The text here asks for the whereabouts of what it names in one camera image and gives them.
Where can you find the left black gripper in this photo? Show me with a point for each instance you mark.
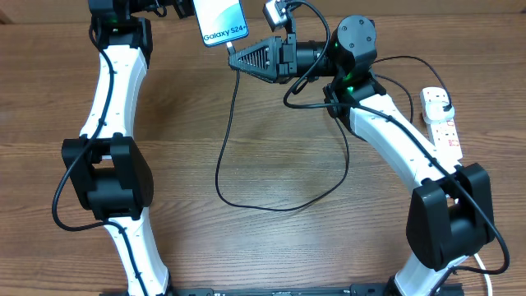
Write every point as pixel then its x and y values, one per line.
pixel 184 7

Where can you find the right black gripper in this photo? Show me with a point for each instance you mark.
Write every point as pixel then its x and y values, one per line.
pixel 287 53

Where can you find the blue Samsung Galaxy smartphone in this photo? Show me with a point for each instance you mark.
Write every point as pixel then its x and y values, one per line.
pixel 220 21

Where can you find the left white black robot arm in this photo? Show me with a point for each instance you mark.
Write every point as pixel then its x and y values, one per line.
pixel 110 175

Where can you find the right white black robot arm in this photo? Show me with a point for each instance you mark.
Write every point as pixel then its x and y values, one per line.
pixel 450 217

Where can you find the white USB charger plug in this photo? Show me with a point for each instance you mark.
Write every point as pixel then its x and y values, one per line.
pixel 435 113

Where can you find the white power extension strip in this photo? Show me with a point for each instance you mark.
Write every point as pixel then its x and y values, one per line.
pixel 443 135

